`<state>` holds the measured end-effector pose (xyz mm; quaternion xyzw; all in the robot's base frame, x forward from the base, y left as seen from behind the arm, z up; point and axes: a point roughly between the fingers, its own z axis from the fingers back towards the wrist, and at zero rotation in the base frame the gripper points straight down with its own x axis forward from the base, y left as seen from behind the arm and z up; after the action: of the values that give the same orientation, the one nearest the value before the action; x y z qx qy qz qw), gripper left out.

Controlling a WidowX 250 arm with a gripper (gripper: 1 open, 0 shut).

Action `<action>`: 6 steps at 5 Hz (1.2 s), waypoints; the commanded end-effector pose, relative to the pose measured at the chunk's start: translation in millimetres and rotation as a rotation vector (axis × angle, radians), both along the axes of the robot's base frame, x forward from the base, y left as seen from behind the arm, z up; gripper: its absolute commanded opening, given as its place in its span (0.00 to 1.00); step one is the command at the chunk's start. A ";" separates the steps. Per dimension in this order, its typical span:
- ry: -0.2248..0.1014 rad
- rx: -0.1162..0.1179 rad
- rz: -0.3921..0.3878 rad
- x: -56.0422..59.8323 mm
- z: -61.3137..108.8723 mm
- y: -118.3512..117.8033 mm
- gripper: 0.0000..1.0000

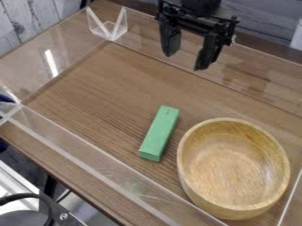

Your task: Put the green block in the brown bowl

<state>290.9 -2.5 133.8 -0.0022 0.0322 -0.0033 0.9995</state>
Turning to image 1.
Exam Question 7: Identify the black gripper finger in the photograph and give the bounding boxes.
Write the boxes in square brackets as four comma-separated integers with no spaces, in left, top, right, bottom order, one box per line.
[159,19,182,57]
[194,33,224,71]

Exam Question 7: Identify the clear acrylic corner bracket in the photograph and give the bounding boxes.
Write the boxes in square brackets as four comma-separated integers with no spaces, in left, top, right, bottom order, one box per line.
[86,7,127,41]

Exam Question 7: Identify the black metal table bracket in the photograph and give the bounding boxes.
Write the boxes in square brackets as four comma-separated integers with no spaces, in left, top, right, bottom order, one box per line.
[41,193,87,226]

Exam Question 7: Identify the green rectangular block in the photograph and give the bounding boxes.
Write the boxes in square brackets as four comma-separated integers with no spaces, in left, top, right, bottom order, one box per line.
[138,106,180,162]

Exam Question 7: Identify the brown wooden bowl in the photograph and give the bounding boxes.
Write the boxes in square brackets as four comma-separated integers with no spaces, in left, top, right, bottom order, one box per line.
[177,117,290,221]

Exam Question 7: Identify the blue object at edge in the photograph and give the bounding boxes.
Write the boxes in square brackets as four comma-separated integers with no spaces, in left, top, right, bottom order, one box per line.
[0,94,15,103]

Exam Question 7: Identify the black cable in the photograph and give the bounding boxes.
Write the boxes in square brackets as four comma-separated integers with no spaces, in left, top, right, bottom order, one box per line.
[0,192,55,226]

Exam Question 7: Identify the clear acrylic enclosure wall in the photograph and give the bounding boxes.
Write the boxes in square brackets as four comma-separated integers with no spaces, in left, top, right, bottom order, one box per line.
[0,1,302,226]

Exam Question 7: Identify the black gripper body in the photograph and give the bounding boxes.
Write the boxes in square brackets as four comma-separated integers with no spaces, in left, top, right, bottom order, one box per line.
[157,0,240,46]

